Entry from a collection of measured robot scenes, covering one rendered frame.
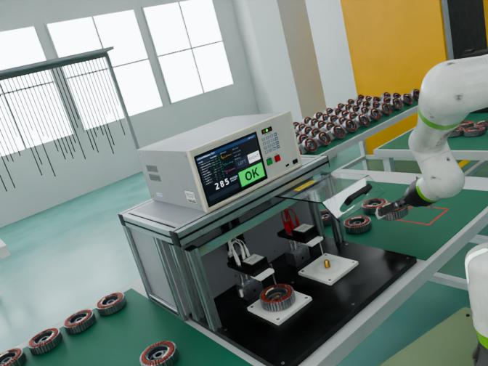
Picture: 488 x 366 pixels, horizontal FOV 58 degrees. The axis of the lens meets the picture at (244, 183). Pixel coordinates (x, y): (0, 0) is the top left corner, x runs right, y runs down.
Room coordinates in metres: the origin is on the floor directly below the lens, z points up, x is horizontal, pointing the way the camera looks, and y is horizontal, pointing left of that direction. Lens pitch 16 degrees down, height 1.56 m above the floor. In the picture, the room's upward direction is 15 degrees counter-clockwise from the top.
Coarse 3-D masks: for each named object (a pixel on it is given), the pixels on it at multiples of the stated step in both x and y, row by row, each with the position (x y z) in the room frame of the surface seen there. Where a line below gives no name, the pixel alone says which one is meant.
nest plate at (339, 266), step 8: (320, 256) 1.46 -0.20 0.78; (328, 256) 1.45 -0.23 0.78; (336, 256) 1.43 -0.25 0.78; (312, 264) 1.42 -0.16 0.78; (320, 264) 1.41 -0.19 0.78; (336, 264) 1.38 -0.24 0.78; (344, 264) 1.36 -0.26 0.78; (352, 264) 1.35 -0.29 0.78; (304, 272) 1.38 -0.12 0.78; (312, 272) 1.37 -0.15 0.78; (320, 272) 1.35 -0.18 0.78; (328, 272) 1.34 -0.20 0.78; (336, 272) 1.33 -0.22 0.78; (344, 272) 1.32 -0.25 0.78; (320, 280) 1.31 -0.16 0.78; (328, 280) 1.29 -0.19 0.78; (336, 280) 1.29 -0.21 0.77
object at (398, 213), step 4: (384, 204) 1.56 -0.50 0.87; (388, 204) 1.56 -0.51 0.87; (376, 208) 1.55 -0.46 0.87; (380, 208) 1.53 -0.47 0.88; (404, 208) 1.48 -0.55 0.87; (392, 212) 1.48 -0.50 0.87; (396, 212) 1.47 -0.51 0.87; (400, 212) 1.47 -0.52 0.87; (404, 212) 1.48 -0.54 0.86; (384, 216) 1.49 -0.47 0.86; (388, 216) 1.48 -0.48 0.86; (392, 216) 1.47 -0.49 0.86; (396, 216) 1.47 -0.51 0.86; (400, 216) 1.47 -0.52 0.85
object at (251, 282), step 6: (240, 282) 1.35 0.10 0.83; (246, 282) 1.34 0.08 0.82; (252, 282) 1.34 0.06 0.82; (258, 282) 1.35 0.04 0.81; (240, 288) 1.34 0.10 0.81; (246, 288) 1.32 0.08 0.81; (252, 288) 1.34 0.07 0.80; (258, 288) 1.35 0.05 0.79; (246, 294) 1.32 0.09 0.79; (252, 294) 1.33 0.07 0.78
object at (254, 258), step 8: (240, 256) 1.40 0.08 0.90; (248, 256) 1.33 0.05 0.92; (256, 256) 1.32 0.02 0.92; (264, 256) 1.30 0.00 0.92; (232, 264) 1.35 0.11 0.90; (248, 264) 1.28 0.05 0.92; (256, 264) 1.27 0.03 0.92; (264, 264) 1.29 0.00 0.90; (240, 272) 1.34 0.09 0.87; (248, 272) 1.28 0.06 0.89; (256, 272) 1.26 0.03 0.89; (264, 272) 1.27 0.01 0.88; (272, 272) 1.27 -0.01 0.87; (240, 280) 1.35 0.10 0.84
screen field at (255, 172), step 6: (252, 168) 1.42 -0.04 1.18; (258, 168) 1.43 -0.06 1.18; (240, 174) 1.39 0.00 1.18; (246, 174) 1.40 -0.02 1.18; (252, 174) 1.42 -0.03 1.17; (258, 174) 1.43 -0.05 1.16; (264, 174) 1.44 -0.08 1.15; (240, 180) 1.39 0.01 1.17; (246, 180) 1.40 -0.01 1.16; (252, 180) 1.41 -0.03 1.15
